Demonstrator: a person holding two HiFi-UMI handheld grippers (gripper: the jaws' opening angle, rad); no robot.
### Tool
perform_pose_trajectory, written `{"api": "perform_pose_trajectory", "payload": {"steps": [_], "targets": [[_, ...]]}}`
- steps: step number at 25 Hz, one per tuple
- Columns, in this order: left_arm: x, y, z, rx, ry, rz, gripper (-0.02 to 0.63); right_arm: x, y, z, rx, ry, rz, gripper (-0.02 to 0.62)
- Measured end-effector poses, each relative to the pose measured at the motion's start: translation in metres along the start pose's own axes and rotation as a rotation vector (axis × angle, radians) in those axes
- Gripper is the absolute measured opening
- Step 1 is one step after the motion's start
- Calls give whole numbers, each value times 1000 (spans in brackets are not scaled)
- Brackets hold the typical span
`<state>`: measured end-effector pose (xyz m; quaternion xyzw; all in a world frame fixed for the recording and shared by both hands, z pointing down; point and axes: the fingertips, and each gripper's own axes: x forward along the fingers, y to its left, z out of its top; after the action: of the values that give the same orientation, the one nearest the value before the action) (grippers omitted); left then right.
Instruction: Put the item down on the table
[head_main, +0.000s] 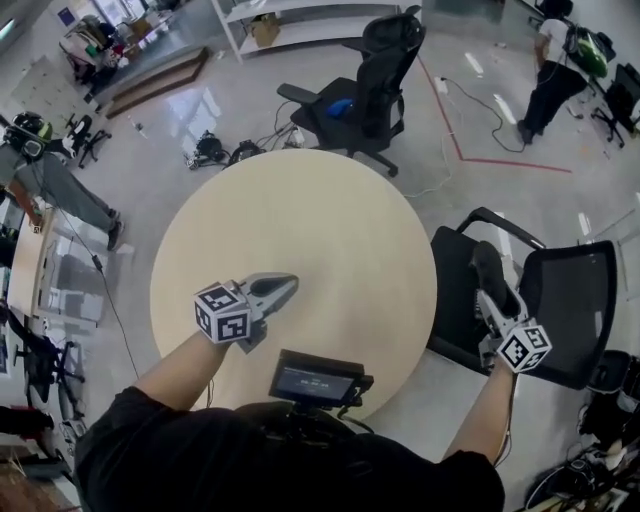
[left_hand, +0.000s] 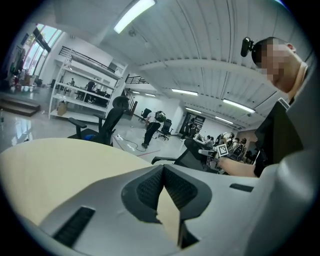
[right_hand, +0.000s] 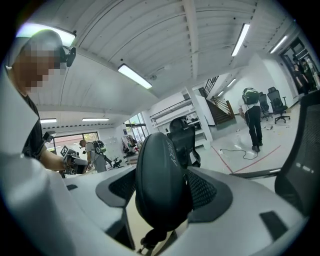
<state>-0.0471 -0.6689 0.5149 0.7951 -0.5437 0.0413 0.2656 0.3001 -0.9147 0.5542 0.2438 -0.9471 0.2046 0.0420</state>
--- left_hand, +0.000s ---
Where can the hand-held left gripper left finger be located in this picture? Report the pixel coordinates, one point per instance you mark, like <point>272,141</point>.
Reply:
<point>105,200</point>

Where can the blue object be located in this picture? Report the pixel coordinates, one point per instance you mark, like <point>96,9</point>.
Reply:
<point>89,137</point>

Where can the pile of black backpack rigs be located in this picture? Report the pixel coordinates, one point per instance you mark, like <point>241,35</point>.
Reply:
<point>237,147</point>

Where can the person's right forearm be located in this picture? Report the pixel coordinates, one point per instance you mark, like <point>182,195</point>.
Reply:
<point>237,167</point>

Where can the round wooden table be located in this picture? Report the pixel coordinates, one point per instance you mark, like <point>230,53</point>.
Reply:
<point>62,170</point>

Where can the black and green backpack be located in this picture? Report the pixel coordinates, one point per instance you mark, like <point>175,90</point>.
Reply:
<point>160,116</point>

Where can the person's head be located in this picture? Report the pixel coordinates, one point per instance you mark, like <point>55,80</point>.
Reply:
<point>282,72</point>

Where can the ceiling light panel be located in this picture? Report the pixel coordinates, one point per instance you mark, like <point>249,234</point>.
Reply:
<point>238,105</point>
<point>185,92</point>
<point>133,16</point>

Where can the person's black shirt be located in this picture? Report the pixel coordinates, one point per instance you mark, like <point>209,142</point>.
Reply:
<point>280,135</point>

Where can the white shelving rack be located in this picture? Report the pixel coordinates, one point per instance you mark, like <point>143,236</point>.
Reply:
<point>75,88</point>

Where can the black headrest office chair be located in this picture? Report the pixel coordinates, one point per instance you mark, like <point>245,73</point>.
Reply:
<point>112,120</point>

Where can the dark staircase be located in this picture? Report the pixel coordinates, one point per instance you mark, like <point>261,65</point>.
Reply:
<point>131,102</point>

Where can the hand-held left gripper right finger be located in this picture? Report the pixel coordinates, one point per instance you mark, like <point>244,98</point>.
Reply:
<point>220,200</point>

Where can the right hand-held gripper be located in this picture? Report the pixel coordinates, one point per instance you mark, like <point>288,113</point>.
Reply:
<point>222,151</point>

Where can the black head-mounted camera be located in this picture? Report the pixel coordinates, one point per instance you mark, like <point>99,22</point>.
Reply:
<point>247,46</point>

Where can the wooden step platform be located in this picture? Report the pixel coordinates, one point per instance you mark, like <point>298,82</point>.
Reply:
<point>17,106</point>

